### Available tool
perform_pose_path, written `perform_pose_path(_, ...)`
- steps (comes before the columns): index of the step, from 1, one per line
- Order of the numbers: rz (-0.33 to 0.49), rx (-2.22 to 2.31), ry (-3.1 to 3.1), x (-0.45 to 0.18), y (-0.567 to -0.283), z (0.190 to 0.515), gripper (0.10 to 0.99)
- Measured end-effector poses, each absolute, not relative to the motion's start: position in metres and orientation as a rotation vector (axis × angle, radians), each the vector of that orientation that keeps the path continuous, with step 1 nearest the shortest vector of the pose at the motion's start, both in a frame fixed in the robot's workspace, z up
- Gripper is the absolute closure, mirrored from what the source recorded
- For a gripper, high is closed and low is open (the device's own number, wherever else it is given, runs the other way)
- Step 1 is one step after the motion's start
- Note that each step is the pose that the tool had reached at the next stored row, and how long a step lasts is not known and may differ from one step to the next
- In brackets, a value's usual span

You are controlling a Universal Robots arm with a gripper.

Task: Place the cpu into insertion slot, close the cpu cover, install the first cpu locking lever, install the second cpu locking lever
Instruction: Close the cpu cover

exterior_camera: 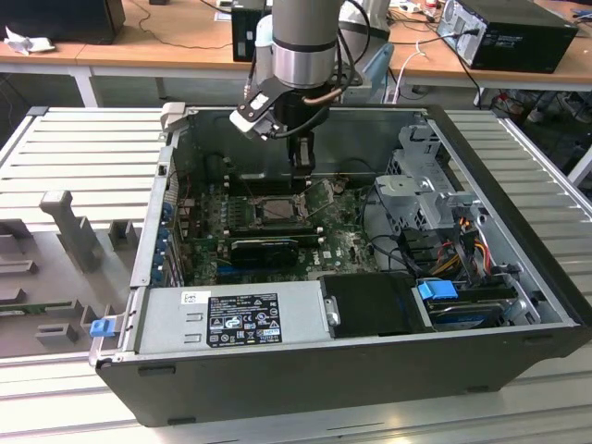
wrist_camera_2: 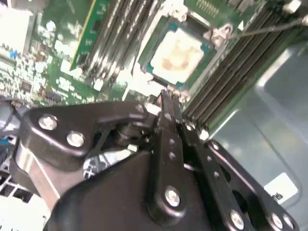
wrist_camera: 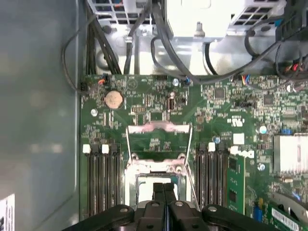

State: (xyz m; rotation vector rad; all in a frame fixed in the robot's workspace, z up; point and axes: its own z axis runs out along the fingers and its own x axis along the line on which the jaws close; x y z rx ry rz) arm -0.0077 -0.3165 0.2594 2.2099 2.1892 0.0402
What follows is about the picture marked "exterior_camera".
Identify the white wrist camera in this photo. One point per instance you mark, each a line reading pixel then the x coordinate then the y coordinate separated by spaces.
pixel 252 115

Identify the hard disk in blue carrier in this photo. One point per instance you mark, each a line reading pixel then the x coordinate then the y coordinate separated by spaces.
pixel 437 293

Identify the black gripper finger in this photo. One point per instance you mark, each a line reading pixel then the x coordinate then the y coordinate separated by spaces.
pixel 303 157

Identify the grey parts rack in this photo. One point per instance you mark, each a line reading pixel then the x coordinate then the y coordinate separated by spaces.
pixel 92 287

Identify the grey case hinge bracket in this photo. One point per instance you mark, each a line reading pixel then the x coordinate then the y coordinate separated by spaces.
pixel 173 115

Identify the thin metal locking lever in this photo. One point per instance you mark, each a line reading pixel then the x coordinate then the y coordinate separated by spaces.
pixel 252 193
pixel 305 187

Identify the black open PC case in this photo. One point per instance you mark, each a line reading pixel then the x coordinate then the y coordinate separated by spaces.
pixel 324 388

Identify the large black desktop PC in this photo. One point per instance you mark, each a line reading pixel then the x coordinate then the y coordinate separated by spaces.
pixel 522 41

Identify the green motherboard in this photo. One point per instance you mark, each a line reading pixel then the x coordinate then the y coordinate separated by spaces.
pixel 342 231

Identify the wooden desk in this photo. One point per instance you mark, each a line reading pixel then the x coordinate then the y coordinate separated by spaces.
pixel 185 55

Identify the crumpled white paper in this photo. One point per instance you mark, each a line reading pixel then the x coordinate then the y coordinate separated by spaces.
pixel 28 44

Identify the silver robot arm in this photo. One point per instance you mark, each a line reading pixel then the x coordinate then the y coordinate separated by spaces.
pixel 303 37

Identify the grey metal drive cage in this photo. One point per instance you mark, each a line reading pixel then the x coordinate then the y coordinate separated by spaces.
pixel 402 189

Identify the small black upright PC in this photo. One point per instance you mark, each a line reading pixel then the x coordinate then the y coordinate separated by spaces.
pixel 242 37

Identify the black box on desk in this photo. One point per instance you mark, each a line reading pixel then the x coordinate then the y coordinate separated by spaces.
pixel 60 18

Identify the grey power supply unit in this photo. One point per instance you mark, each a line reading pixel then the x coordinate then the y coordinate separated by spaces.
pixel 162 324

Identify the blue plastic case latch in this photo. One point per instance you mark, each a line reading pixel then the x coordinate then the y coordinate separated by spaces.
pixel 102 328

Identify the pale blue teach pendant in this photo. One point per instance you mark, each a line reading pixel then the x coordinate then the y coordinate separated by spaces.
pixel 379 69

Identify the CPU socket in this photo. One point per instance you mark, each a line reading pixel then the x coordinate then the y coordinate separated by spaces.
pixel 254 212

